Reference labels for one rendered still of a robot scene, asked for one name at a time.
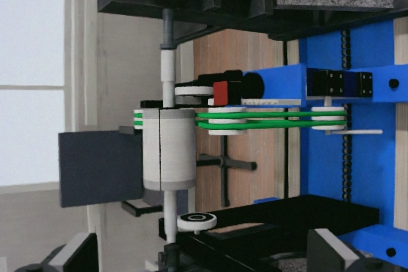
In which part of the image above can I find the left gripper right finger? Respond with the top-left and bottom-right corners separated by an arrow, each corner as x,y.
307,229 -> 395,272

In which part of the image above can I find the grey cylinder with narrow shaft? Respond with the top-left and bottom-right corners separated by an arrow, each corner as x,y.
143,50 -> 196,243

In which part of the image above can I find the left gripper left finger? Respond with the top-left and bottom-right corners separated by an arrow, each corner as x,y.
14,233 -> 99,272

